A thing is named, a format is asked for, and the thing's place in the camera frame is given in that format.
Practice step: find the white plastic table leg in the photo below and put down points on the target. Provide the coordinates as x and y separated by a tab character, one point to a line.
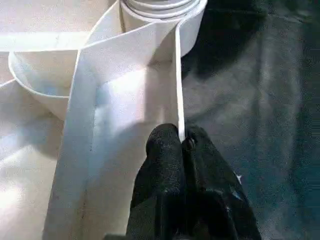
160	7

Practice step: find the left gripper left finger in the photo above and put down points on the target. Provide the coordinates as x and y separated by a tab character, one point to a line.
162	190

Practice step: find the white plastic table top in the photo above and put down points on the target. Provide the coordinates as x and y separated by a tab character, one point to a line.
50	150

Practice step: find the black work mat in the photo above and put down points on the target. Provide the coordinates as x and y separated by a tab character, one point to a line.
260	125

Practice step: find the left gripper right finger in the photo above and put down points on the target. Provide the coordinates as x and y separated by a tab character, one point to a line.
212	200

